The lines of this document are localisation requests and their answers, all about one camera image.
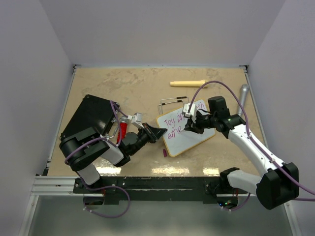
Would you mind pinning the cream toy microphone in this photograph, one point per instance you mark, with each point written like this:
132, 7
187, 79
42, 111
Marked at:
190, 84

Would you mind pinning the black hard case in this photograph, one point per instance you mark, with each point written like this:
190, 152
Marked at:
93, 112

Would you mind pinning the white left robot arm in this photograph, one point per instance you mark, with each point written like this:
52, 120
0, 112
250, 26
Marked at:
83, 148

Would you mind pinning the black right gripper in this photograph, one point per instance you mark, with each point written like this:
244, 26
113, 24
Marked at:
194, 127

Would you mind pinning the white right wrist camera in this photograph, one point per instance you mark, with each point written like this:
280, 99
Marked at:
189, 111

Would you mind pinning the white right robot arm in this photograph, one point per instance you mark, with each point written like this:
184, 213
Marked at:
276, 182

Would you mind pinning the silver toy microphone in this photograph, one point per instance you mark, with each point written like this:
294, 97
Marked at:
244, 90

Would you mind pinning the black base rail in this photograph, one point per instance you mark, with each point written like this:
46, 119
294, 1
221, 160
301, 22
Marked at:
111, 190

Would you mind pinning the red toy microphone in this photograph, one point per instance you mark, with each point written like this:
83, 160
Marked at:
123, 128

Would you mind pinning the yellow framed whiteboard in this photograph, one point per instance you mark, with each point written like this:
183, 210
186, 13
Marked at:
177, 142

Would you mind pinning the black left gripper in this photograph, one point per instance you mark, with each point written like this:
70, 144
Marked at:
157, 132

